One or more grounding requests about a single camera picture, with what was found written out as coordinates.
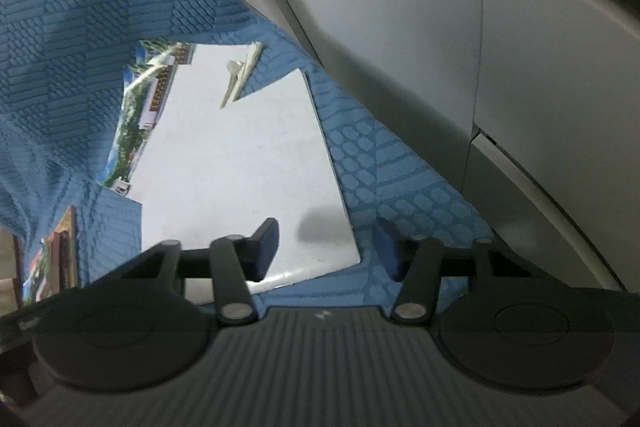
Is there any brown and white book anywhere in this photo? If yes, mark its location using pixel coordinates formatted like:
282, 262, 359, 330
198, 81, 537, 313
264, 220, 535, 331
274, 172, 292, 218
42, 204, 79, 293

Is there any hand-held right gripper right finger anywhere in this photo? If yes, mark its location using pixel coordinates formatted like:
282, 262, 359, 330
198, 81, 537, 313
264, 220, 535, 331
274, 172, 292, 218
375, 217, 533, 324

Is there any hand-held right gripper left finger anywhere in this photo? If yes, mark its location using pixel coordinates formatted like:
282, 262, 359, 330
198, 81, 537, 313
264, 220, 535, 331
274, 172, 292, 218
117, 218, 279, 327

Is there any white cabinet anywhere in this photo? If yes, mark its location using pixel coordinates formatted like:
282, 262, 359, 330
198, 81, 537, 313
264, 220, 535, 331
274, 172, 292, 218
470, 0, 640, 295

